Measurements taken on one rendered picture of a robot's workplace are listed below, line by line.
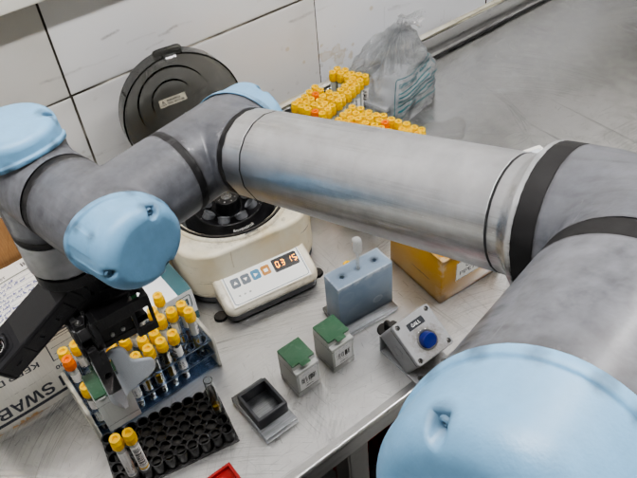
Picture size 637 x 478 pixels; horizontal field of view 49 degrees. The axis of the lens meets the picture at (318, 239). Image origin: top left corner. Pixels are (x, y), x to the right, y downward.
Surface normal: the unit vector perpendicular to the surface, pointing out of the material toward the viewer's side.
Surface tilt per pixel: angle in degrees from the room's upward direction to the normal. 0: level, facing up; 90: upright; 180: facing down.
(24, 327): 31
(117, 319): 90
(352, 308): 90
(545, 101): 0
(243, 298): 25
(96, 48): 90
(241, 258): 90
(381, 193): 62
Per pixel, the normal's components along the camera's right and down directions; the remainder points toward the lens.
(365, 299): 0.54, 0.55
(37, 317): -0.48, -0.39
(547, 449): -0.22, -0.46
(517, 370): -0.34, -0.79
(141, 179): 0.38, -0.33
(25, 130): -0.08, -0.72
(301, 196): -0.67, 0.49
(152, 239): 0.75, 0.41
